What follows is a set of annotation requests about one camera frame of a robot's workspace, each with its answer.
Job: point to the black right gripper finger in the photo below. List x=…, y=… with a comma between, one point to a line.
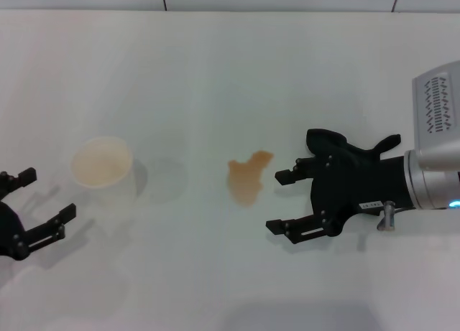
x=285, y=176
x=276, y=226

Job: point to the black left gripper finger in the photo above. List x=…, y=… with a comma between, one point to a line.
x=68, y=213
x=28, y=176

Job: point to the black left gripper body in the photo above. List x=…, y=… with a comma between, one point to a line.
x=12, y=234

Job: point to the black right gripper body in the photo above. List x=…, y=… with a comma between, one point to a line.
x=366, y=184

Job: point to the brown water stain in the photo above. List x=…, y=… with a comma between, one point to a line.
x=244, y=182

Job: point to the white label sticker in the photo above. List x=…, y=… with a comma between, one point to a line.
x=370, y=205

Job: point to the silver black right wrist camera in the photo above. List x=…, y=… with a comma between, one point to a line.
x=438, y=105

